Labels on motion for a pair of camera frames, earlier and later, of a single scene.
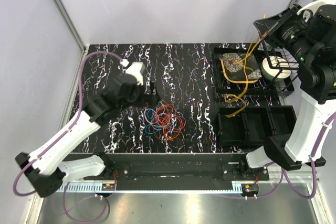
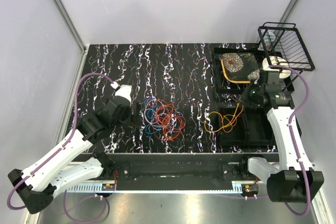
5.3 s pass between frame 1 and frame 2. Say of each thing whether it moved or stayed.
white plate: stayed
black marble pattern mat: stayed
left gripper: moved
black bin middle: stayed
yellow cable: moved
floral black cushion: stayed
